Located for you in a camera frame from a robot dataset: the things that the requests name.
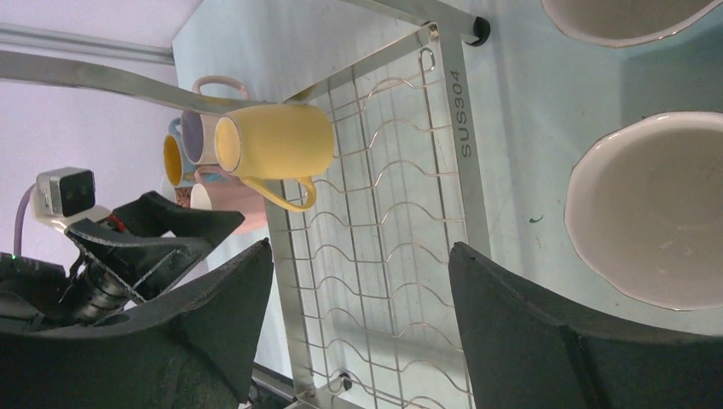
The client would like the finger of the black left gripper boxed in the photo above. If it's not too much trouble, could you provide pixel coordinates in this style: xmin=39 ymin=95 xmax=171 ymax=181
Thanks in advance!
xmin=112 ymin=191 xmax=246 ymax=243
xmin=65 ymin=220 xmax=215 ymax=303

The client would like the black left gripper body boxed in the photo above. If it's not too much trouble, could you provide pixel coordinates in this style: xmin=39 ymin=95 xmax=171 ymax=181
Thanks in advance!
xmin=1 ymin=250 xmax=139 ymax=333

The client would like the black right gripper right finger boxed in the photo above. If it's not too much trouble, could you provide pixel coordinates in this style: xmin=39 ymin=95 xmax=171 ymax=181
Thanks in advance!
xmin=448 ymin=242 xmax=722 ymax=408

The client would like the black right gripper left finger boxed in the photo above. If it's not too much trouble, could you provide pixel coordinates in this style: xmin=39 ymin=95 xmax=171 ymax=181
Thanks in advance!
xmin=1 ymin=239 xmax=274 ymax=408

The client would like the iridescent pale pink mug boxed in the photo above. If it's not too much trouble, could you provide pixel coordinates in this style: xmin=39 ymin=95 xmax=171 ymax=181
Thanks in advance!
xmin=180 ymin=75 xmax=249 ymax=165

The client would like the orange yellow mug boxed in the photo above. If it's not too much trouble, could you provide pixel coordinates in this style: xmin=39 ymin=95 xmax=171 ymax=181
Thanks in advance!
xmin=214 ymin=104 xmax=335 ymax=212

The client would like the pale yellow faceted mug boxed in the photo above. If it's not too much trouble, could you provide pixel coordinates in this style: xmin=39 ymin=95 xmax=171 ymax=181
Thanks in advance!
xmin=564 ymin=111 xmax=722 ymax=311

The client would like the light blue faceted mug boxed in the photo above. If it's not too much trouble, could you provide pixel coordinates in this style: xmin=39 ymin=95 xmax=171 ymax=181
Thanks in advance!
xmin=541 ymin=0 xmax=722 ymax=49

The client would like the salmon dotted mug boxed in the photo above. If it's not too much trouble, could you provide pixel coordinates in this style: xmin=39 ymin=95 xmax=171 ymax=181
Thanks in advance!
xmin=160 ymin=176 xmax=196 ymax=208

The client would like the blue butterfly mug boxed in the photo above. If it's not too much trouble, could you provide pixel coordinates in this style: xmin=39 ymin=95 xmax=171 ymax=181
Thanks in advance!
xmin=163 ymin=118 xmax=196 ymax=188

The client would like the pink faceted mug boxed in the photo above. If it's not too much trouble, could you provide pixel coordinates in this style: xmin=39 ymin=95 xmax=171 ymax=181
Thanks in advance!
xmin=190 ymin=165 xmax=267 ymax=234

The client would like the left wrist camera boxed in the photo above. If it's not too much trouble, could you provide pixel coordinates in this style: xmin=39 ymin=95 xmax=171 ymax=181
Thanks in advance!
xmin=30 ymin=166 xmax=111 ymax=233

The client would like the metal wire dish rack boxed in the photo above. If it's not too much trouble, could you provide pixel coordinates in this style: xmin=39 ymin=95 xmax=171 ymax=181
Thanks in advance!
xmin=1 ymin=1 xmax=490 ymax=408

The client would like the aluminium frame post left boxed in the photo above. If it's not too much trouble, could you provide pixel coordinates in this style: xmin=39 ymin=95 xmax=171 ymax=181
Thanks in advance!
xmin=1 ymin=23 xmax=175 ymax=66

